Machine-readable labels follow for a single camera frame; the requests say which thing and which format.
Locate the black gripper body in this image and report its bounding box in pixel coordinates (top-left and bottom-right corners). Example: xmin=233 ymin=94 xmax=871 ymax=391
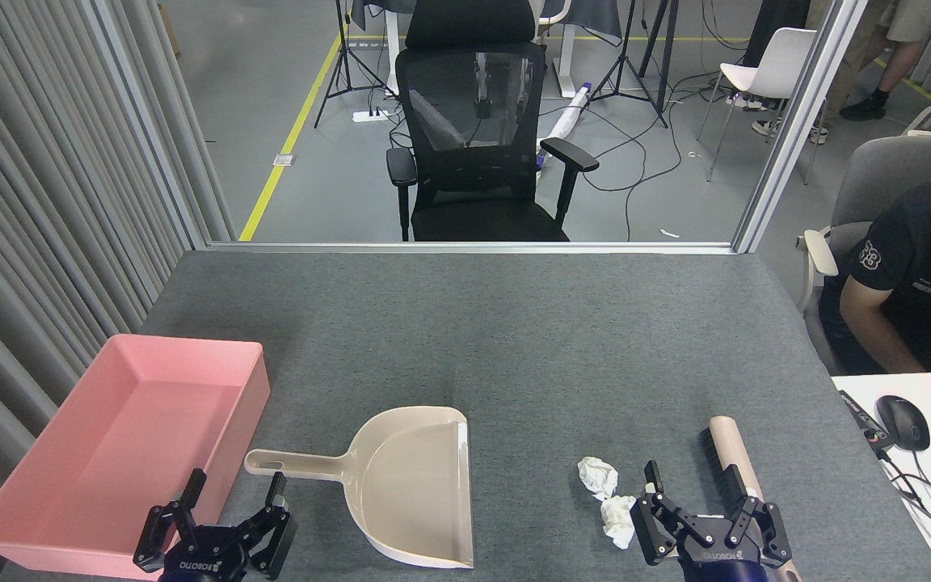
xmin=678 ymin=517 xmax=775 ymax=582
xmin=160 ymin=525 xmax=252 ymax=582

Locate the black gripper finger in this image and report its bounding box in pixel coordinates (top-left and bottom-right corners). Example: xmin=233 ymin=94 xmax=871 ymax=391
xmin=726 ymin=496 xmax=794 ymax=567
xmin=630 ymin=461 xmax=713 ymax=565
xmin=133 ymin=469 xmax=208 ymax=571
xmin=231 ymin=472 xmax=298 ymax=580

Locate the white paper ball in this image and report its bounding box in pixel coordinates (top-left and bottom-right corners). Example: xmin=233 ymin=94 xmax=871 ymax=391
xmin=600 ymin=495 xmax=638 ymax=550
xmin=578 ymin=457 xmax=620 ymax=500

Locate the beige brush with black bristles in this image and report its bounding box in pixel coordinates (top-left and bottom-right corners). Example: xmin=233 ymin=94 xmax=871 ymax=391
xmin=700 ymin=415 xmax=802 ymax=582

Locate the beige plastic dustpan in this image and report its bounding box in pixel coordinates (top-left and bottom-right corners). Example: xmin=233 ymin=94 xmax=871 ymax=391
xmin=243 ymin=406 xmax=474 ymax=569

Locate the pink plastic bin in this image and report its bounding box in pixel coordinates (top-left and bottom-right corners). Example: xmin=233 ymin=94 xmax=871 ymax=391
xmin=0 ymin=334 xmax=271 ymax=581

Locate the black computer mouse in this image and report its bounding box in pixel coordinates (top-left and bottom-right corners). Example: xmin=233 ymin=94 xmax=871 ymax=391
xmin=875 ymin=394 xmax=931 ymax=452

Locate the seated person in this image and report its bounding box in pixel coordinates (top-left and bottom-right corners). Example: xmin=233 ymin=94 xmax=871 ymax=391
xmin=819 ymin=174 xmax=931 ymax=375

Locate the black mesh office chair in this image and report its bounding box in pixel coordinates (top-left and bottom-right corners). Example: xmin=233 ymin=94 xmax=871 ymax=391
xmin=385 ymin=0 xmax=600 ymax=243

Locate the grey slatted curtain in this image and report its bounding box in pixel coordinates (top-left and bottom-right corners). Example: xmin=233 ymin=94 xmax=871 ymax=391
xmin=0 ymin=0 xmax=236 ymax=582

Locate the grey office chair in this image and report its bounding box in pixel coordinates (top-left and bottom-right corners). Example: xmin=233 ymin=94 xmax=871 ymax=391
xmin=795 ymin=133 xmax=931 ymax=377

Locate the white rolled sheet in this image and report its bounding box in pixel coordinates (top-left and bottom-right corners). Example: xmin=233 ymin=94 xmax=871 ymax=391
xmin=536 ymin=81 xmax=593 ymax=183

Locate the black tripod stand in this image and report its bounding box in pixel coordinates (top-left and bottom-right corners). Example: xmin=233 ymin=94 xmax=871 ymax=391
xmin=314 ymin=0 xmax=390 ymax=129
xmin=591 ymin=0 xmax=670 ymax=129

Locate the standing person with white shoes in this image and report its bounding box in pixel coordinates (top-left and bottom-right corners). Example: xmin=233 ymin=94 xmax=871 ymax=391
xmin=752 ymin=0 xmax=899 ymax=145

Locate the white plastic chair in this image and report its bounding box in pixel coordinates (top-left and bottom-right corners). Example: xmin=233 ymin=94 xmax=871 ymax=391
xmin=696 ymin=27 xmax=828 ymax=185

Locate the black desk cable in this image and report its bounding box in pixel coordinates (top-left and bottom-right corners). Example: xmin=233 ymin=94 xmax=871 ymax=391
xmin=878 ymin=449 xmax=931 ymax=541

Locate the black floor cable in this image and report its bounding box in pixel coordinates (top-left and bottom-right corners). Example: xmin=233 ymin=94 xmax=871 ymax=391
xmin=583 ymin=101 xmax=683 ymax=242

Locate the silver frame post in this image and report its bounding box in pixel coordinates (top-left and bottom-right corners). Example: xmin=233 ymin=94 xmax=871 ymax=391
xmin=732 ymin=0 xmax=870 ymax=254

